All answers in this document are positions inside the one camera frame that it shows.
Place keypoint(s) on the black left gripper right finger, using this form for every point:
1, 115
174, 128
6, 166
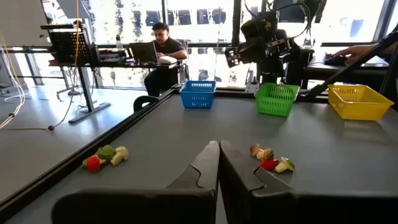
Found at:
280, 208

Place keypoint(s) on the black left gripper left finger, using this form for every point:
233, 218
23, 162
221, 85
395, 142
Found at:
192, 205

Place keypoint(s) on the brown cap toy mushroom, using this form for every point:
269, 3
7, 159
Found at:
266, 154
255, 149

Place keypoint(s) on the pale toy mushroom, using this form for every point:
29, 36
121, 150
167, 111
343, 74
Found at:
119, 155

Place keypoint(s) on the red cap toy mushroom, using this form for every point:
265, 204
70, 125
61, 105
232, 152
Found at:
93, 164

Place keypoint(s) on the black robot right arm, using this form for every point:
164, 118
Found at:
273, 71

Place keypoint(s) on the small white control box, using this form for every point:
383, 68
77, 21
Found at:
252, 87

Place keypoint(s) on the green plastic basket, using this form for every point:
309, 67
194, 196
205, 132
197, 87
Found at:
275, 104

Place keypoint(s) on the blue plastic basket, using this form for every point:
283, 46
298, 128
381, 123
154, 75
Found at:
197, 96

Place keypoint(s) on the gray table mat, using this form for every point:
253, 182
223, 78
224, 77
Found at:
186, 130

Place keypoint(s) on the person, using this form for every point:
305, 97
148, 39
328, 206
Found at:
169, 46

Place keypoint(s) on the small white object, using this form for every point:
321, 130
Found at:
168, 59

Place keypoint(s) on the person's hand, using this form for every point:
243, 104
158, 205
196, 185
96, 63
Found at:
357, 53

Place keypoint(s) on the dark laptop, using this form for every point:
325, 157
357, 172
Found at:
143, 53

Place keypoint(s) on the yellow plastic basket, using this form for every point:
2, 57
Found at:
357, 109

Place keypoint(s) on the white bottle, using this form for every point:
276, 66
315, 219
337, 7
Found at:
119, 43

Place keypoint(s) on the black standing desk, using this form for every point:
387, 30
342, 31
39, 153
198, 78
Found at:
85, 90

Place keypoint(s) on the black perforated panel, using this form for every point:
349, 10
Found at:
66, 46

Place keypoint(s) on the gray tilted panel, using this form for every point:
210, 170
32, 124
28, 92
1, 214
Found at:
66, 7

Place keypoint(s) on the whiteboard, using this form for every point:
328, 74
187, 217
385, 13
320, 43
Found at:
21, 21

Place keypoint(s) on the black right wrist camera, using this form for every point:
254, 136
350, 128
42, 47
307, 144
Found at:
231, 57

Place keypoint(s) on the black frame strut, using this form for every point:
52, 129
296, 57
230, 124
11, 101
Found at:
351, 65

